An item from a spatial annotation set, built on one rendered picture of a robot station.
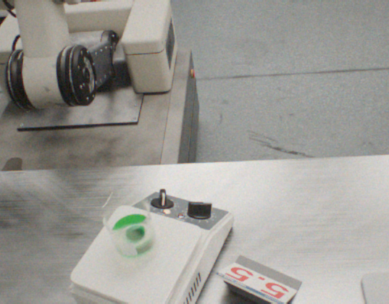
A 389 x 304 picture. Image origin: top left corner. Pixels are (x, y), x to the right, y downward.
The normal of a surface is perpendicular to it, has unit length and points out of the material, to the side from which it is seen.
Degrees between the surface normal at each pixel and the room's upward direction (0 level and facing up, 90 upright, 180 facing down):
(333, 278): 0
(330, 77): 0
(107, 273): 0
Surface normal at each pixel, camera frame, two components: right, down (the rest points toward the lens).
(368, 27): -0.09, -0.70
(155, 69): -0.03, 0.71
